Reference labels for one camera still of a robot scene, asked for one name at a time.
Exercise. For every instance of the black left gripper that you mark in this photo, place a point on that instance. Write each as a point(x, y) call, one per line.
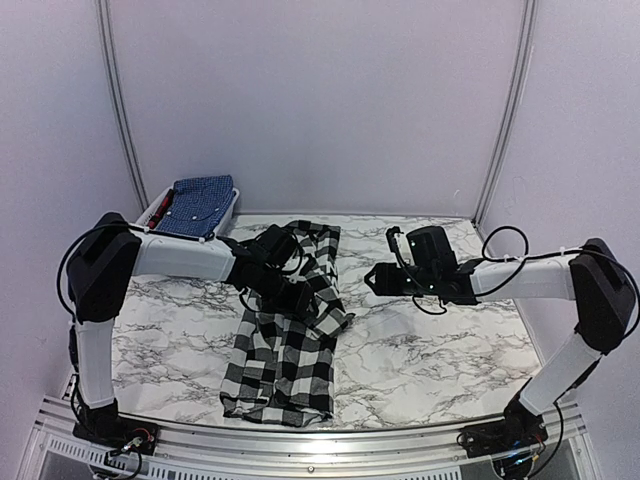
point(298, 304)

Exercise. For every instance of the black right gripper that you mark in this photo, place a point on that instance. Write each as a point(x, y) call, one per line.
point(386, 285)

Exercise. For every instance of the black white checked shirt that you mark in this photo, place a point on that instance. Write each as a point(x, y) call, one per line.
point(281, 369)

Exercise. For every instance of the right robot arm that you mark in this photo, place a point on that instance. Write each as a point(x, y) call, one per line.
point(604, 292)

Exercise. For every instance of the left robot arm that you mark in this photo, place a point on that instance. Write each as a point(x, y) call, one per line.
point(93, 279)

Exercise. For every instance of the blue gingham shirt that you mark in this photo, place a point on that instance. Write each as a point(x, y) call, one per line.
point(197, 206)

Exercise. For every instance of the red black plaid shirt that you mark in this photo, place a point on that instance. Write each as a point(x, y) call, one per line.
point(161, 209)

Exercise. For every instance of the white plastic basket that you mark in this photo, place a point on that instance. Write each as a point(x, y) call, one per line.
point(219, 229)

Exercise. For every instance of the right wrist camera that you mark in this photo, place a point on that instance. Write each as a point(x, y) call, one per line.
point(392, 235)

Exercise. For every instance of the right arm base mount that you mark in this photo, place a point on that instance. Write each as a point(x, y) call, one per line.
point(494, 437)

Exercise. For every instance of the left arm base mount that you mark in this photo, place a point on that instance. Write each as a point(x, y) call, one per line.
point(126, 431)

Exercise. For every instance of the aluminium front frame rail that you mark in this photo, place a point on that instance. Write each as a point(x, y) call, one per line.
point(191, 451)

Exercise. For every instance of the right aluminium corner post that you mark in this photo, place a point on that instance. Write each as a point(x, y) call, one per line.
point(514, 96)

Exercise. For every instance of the aluminium corner post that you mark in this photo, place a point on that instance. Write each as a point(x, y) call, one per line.
point(514, 96)
point(117, 98)

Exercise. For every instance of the left aluminium corner post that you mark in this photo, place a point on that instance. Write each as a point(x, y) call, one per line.
point(117, 98)

